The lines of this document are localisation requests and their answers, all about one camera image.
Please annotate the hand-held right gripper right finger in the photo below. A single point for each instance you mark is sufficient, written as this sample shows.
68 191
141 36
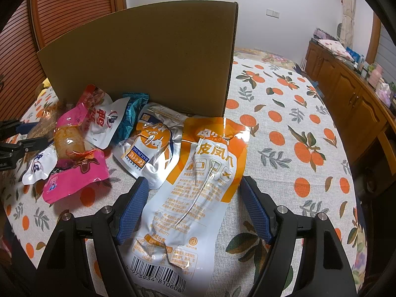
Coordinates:
256 212

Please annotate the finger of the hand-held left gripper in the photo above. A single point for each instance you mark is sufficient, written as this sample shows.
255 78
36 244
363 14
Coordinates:
21 128
34 144

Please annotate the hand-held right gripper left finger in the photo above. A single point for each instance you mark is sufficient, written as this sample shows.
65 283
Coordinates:
133 212

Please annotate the small white snack packet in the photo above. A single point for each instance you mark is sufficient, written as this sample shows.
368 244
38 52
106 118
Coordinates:
37 165

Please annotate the clear brown snack packet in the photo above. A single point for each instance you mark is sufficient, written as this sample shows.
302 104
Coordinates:
46 114

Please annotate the pink drumstick snack packet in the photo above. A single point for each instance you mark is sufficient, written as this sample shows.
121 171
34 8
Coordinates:
69 144

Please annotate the large orange white snack packet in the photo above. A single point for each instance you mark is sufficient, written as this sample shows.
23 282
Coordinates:
201 173

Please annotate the white red lettered snack packet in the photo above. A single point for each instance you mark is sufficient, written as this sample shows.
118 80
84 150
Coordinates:
103 123

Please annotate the teal snack packet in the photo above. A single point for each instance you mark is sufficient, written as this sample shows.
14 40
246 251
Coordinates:
130 114

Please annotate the brown cardboard box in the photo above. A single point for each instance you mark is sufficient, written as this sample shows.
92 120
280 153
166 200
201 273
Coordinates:
139 62

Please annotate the orange print bedsheet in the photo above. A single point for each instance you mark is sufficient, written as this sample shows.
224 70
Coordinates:
294 130

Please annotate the wooden louvered wardrobe door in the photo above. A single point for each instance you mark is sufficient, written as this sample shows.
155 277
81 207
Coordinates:
62 6

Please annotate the long wooden cabinet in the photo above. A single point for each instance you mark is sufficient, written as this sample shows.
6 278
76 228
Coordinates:
346 92

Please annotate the floral bedspread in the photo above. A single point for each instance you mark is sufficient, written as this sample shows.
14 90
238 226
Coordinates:
272 57

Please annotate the purple tissue pack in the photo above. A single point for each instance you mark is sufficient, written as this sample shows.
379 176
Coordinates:
383 90

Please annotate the pink bottle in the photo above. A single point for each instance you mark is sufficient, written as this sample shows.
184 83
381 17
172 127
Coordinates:
376 75

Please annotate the folded floral cloth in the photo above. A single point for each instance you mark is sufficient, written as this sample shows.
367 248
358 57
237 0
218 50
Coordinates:
335 48

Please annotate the blue box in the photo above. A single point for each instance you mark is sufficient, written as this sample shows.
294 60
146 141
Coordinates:
355 54

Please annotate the purple cloth bundle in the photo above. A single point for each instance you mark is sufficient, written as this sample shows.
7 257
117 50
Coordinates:
324 34

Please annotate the grey window blind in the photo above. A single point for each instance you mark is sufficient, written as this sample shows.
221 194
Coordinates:
388 49

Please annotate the beige patterned curtain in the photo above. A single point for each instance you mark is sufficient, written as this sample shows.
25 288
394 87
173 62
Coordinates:
347 12

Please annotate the white wall switch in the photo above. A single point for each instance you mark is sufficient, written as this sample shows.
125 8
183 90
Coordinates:
273 13

